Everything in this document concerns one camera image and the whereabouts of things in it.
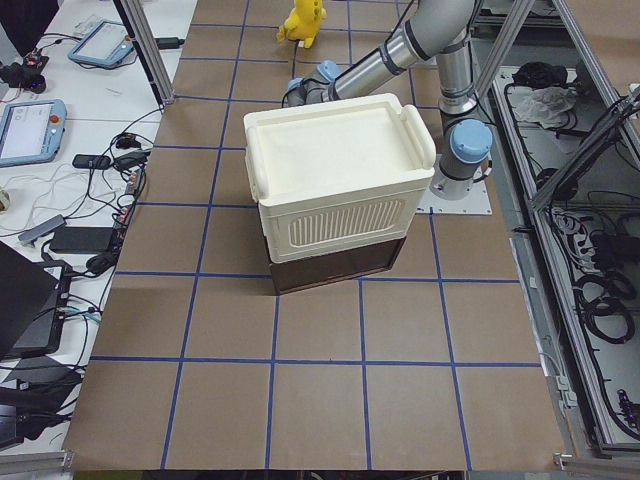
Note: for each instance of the cream plastic drawer cabinet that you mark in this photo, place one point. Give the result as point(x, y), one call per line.
point(334, 176)

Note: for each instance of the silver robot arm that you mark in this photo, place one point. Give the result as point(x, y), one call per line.
point(434, 47)

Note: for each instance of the dark brown wooden box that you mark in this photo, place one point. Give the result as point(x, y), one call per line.
point(301, 274)

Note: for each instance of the yellow plush penguin toy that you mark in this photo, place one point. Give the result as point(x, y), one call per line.
point(303, 22)

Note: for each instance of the black phone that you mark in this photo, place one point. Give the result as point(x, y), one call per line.
point(91, 162)

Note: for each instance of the large black power brick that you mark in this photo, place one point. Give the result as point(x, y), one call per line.
point(81, 240)

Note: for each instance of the black power adapter brick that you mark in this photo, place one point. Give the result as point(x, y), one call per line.
point(169, 43)

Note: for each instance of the white crumpled cloth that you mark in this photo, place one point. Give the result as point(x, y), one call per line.
point(548, 107)

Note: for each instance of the far blue teach pendant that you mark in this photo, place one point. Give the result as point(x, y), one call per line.
point(105, 46)

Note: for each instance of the blue teach pendant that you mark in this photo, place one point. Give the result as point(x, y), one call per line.
point(105, 46)
point(31, 132)

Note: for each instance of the black laptop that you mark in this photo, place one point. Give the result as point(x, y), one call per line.
point(33, 295)

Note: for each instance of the near blue teach pendant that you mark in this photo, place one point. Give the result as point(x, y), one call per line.
point(31, 132)

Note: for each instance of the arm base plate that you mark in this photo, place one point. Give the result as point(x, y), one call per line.
point(474, 198)

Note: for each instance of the aluminium frame post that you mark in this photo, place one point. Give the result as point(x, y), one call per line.
point(139, 31)

